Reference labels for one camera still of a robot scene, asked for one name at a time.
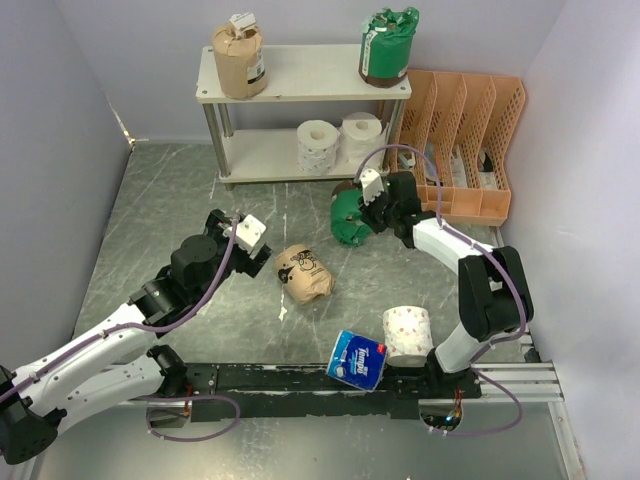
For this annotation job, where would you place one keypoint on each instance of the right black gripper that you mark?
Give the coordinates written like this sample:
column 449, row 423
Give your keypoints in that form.
column 366, row 213

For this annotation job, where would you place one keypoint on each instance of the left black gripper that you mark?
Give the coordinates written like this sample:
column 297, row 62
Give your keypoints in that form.
column 249, row 265

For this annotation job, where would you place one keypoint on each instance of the green roll with brown end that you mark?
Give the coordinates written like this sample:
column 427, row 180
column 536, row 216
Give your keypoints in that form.
column 346, row 222

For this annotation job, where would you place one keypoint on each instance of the plain white paper roll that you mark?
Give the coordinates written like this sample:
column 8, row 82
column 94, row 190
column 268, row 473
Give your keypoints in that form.
column 360, row 134

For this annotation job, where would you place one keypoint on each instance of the floral white roll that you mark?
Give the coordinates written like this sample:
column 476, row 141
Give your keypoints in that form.
column 317, row 147
column 407, row 336

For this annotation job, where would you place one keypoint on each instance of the brown roll with cartoon print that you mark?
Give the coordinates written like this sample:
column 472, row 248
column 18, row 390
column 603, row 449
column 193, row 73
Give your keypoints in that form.
column 303, row 276

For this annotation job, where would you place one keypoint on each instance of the brown roll with QR label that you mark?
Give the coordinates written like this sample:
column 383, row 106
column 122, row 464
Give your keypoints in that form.
column 237, row 47

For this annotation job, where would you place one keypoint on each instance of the green roll with torn top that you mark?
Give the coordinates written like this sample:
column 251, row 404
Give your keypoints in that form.
column 386, row 44

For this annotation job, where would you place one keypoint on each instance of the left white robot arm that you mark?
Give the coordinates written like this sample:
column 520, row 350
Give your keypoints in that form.
column 121, row 358

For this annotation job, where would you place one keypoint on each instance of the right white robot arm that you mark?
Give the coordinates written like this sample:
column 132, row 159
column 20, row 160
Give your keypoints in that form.
column 495, row 304

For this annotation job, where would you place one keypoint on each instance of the white two-tier shelf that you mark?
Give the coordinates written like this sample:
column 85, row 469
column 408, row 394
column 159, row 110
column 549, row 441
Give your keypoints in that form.
column 296, row 73

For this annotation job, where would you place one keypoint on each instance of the orange plastic file organizer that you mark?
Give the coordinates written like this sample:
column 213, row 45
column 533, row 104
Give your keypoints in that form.
column 466, row 122

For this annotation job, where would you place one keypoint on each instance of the blue Tempo tissue roll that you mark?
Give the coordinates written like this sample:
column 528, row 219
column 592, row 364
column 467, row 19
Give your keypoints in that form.
column 357, row 361

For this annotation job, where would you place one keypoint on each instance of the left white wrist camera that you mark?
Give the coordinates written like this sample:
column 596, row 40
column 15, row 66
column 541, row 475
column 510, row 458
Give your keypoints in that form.
column 249, row 235

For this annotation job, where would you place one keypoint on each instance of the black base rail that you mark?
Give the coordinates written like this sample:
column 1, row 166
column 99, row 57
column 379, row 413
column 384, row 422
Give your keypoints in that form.
column 293, row 391

